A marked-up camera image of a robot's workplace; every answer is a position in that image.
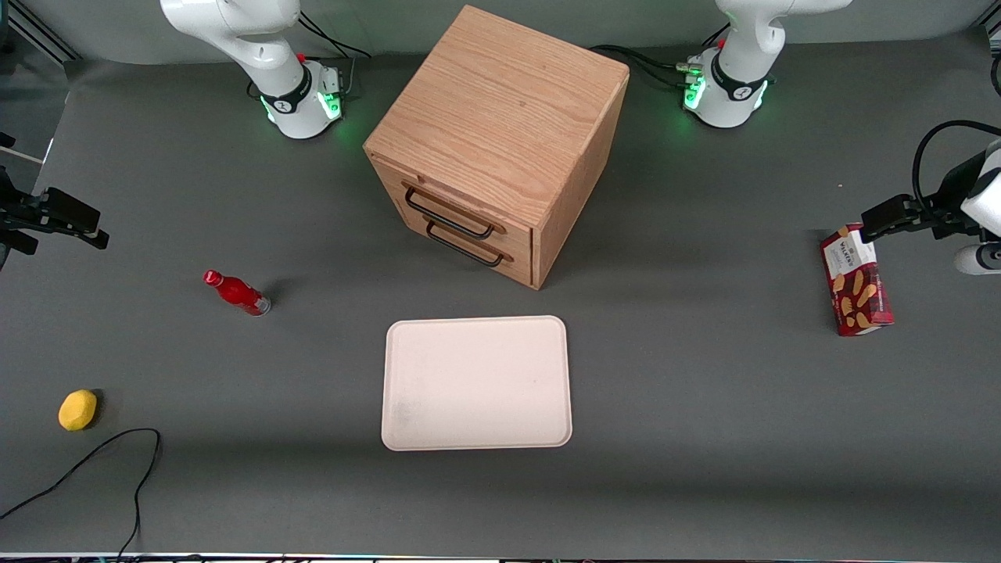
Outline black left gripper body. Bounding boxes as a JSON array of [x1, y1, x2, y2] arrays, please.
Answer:
[[910, 150, 988, 239]]

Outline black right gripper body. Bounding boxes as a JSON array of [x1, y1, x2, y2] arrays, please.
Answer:
[[0, 168, 51, 256]]

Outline oak wooden drawer cabinet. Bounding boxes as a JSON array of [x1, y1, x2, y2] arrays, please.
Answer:
[[362, 4, 631, 292]]

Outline red shortbread biscuit box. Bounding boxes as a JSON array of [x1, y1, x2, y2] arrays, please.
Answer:
[[820, 223, 895, 337]]

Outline red bottle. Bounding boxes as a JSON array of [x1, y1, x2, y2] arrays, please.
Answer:
[[203, 270, 272, 317]]

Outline yellow lemon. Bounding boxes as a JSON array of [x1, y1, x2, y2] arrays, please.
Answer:
[[58, 389, 99, 432]]

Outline cream plastic tray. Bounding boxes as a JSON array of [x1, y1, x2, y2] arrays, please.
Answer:
[[381, 315, 573, 452]]

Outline black left arm wrist cable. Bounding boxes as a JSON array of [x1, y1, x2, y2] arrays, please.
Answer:
[[911, 120, 1001, 206]]

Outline aluminium frame rail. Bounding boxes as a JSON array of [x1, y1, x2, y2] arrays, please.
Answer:
[[0, 0, 81, 63]]

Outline thin black table cable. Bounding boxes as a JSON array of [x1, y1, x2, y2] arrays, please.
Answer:
[[0, 428, 163, 560]]

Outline black left arm base cables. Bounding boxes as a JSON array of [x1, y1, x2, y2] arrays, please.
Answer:
[[590, 23, 732, 91]]

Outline black arm base cables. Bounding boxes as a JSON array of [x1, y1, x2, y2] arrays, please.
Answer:
[[297, 9, 373, 60], [590, 23, 732, 91]]

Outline black right arm base cables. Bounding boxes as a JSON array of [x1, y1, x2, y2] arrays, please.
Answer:
[[297, 9, 373, 60]]

